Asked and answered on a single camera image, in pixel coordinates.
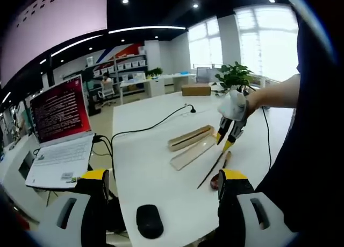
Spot cardboard box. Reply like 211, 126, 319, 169
181, 83, 212, 97

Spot white swivel chair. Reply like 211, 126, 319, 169
96, 82, 116, 107

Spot wooden spoon utensil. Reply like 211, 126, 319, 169
210, 151, 233, 192

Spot small green potted plant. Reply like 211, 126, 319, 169
146, 67, 164, 77

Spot black laptop cables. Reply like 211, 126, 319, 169
92, 133, 117, 179

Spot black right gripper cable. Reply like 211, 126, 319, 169
261, 107, 273, 173

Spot black power cable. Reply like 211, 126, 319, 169
111, 104, 197, 178

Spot large green potted plant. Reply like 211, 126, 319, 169
214, 61, 256, 94

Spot black computer mouse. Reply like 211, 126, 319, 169
135, 204, 164, 239

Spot shelf with white bins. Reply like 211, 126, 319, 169
85, 52, 149, 76

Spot beige cutlery case lid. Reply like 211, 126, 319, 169
169, 138, 217, 172

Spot grey mesh chair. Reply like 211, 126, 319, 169
196, 66, 212, 83

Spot white laptop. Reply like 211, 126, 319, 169
25, 74, 95, 189

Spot wooden chopstick utensil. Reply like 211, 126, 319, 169
171, 126, 212, 147
196, 151, 225, 190

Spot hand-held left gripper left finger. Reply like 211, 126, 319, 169
29, 169, 111, 247

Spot beige cutlery case base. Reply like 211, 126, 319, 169
167, 124, 216, 153

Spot person's dark clothing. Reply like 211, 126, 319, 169
255, 0, 344, 231

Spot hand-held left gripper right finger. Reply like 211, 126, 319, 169
217, 169, 299, 247

